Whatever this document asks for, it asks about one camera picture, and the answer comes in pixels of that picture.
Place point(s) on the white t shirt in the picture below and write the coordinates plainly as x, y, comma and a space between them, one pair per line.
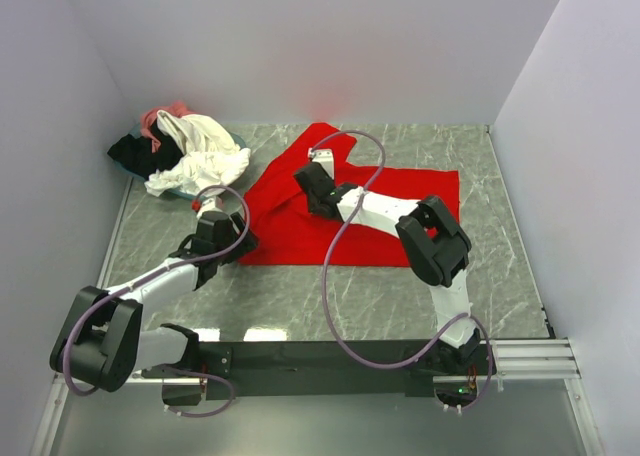
211, 155

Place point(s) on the black t shirt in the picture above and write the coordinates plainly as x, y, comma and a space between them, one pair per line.
135, 153

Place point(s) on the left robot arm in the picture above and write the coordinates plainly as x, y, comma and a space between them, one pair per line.
102, 340

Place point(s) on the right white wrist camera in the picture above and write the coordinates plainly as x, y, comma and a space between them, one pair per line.
325, 158

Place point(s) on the red t shirt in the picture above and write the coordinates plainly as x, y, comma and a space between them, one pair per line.
289, 235

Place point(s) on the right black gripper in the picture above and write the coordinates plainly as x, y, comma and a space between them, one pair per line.
310, 206

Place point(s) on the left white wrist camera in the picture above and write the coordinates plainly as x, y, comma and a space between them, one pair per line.
201, 207

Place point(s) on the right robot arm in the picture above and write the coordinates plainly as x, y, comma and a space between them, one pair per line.
435, 245

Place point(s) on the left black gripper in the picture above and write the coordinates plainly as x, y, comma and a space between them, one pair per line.
248, 244

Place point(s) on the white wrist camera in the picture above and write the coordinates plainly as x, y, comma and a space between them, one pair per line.
325, 158
201, 207

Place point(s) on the black base crossbar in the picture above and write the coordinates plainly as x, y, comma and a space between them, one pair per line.
304, 368

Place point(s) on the aluminium frame rail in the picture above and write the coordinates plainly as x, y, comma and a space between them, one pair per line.
535, 406

